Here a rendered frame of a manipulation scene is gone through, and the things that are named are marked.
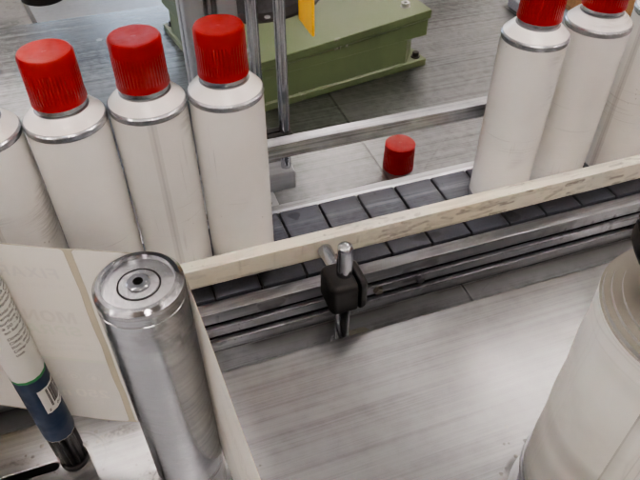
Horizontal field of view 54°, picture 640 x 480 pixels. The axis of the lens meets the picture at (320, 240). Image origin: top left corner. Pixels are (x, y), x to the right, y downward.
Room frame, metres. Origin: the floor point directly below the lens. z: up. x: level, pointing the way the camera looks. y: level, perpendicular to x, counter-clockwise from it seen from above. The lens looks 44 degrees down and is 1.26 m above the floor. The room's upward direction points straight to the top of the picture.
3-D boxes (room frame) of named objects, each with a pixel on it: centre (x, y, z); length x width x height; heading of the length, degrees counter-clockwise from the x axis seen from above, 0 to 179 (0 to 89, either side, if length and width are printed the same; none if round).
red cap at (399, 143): (0.57, -0.09, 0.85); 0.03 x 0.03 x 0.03
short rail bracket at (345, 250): (0.32, -0.02, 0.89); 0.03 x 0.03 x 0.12; 19
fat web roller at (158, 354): (0.18, 0.08, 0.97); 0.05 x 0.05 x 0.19
